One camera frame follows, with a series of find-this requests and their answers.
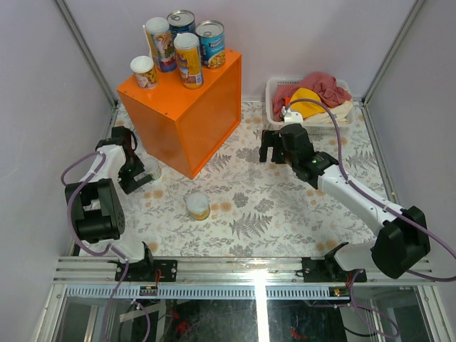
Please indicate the small cup white lid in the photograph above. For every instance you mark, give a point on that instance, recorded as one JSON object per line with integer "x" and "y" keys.
{"x": 143, "y": 68}

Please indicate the tall yellow canister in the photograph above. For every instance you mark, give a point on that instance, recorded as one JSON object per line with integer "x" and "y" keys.
{"x": 188, "y": 60}

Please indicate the blue cup white lid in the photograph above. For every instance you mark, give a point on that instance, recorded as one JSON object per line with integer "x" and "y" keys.
{"x": 161, "y": 44}

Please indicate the yellow can white lid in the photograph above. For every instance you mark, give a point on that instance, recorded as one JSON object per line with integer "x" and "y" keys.
{"x": 197, "y": 205}

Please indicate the dark blue tin can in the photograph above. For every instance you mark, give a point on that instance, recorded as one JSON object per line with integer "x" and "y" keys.
{"x": 181, "y": 21}

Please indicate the green can white lid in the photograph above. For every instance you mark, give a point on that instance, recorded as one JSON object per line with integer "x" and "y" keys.
{"x": 152, "y": 168}

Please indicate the cream printed cloth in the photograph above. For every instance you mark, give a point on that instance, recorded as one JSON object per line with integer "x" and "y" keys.
{"x": 341, "y": 113}

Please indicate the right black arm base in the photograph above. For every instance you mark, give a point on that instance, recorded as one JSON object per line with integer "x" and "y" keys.
{"x": 320, "y": 267}

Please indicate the yellow cloth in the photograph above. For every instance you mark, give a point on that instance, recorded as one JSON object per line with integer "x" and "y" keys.
{"x": 305, "y": 108}

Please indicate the light blue soup can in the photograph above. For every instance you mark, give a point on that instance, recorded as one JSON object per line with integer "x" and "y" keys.
{"x": 211, "y": 43}

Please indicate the white plastic basket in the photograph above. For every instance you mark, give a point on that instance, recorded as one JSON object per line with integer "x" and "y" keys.
{"x": 312, "y": 128}

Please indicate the orange box cabinet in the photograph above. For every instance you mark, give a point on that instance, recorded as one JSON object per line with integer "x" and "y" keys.
{"x": 181, "y": 127}

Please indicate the pink cloth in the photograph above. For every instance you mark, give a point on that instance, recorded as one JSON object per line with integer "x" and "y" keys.
{"x": 322, "y": 84}

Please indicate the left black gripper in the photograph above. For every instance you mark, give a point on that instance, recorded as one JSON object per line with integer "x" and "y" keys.
{"x": 127, "y": 183}

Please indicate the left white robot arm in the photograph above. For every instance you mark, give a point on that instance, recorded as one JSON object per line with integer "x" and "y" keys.
{"x": 94, "y": 211}

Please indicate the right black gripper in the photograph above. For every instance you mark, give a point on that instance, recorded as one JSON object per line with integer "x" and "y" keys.
{"x": 269, "y": 139}

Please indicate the aluminium front rail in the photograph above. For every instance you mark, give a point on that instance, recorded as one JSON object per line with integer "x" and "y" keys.
{"x": 200, "y": 278}

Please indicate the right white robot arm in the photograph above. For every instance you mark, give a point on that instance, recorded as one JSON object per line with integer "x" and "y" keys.
{"x": 398, "y": 244}

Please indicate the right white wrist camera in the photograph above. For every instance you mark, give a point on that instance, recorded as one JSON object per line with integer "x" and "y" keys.
{"x": 290, "y": 116}

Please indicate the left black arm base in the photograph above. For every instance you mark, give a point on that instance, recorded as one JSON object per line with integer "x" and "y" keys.
{"x": 149, "y": 269}

